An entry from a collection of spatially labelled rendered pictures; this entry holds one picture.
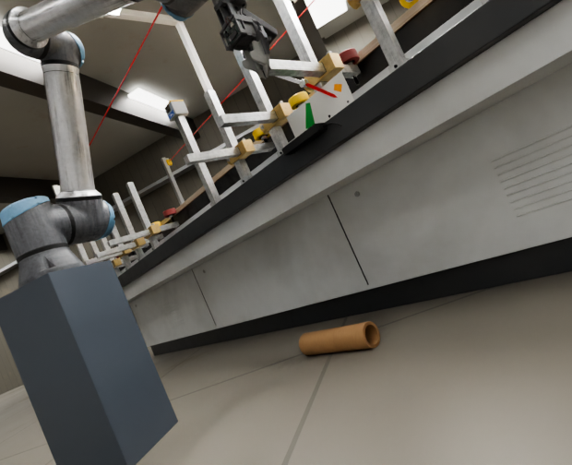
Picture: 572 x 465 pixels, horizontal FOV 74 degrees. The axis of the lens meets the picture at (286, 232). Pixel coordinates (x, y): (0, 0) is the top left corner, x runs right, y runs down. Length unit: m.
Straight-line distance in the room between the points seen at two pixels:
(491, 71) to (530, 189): 0.38
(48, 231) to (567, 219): 1.53
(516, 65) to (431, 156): 0.40
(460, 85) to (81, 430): 1.39
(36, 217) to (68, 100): 0.42
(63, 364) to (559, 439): 1.17
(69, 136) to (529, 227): 1.50
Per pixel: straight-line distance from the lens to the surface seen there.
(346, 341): 1.26
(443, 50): 1.07
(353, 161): 1.24
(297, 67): 1.16
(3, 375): 11.75
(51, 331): 1.32
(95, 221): 1.52
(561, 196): 1.27
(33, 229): 1.41
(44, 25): 1.42
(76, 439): 1.39
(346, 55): 1.39
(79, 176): 1.53
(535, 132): 1.26
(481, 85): 1.08
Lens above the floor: 0.38
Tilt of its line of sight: 2 degrees up
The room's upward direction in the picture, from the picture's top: 24 degrees counter-clockwise
